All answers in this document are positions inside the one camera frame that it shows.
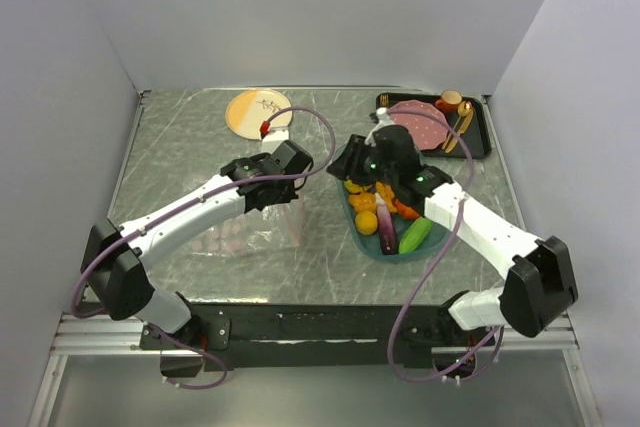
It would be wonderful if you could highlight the orange pumpkin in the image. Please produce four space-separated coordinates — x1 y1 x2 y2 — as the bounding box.
393 199 421 220

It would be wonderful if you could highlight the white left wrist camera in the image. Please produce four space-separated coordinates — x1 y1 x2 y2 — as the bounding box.
259 121 289 153

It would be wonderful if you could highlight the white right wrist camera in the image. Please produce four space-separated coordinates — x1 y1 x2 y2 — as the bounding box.
365 107 395 146

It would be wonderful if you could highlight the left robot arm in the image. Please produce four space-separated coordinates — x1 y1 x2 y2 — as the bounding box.
82 140 313 349

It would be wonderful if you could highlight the aluminium rail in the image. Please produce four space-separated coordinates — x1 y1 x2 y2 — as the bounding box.
49 311 166 354

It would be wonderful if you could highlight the gold spoon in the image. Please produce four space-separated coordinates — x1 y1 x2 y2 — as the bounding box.
453 101 474 136

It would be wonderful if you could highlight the teal transparent food tray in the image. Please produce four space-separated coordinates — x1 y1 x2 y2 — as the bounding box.
335 180 449 264

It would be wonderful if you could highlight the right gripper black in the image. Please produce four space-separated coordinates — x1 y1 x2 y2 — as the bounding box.
327 134 398 187

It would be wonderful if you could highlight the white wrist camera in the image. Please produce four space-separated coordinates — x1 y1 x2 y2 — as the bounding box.
365 107 395 146
259 121 289 153

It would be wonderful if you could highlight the black base frame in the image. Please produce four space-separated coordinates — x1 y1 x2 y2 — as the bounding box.
140 303 488 379

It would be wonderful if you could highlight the clear pink-dotted zip bag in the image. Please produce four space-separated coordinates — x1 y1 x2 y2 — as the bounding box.
188 193 305 257

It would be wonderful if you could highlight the pink polka dot plate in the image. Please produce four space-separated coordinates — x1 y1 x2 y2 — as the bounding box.
388 100 448 151

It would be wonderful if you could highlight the orange cup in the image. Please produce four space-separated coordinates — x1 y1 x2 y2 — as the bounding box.
435 90 463 114

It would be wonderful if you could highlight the green bitter gourd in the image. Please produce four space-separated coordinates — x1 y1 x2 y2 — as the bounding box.
398 217 432 254

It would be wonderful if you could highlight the black rectangular tray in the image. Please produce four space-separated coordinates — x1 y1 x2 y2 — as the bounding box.
375 92 492 159

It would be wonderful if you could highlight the orange fruit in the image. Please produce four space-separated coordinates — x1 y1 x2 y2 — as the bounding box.
354 211 378 236

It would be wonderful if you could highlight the brown ginger root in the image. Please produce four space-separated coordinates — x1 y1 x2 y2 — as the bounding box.
347 182 396 214

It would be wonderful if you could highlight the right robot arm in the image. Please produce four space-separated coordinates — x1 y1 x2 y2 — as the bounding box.
327 125 578 345

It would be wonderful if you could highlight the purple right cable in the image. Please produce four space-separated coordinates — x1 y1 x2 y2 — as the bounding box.
387 116 501 384

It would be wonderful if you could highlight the purple eggplant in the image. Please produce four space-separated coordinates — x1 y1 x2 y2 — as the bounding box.
375 193 398 255

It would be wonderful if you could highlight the cream and orange plate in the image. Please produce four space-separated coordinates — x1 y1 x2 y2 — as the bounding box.
225 89 292 140

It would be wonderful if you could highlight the yellow bell pepper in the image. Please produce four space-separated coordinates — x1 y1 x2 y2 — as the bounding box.
344 180 372 195

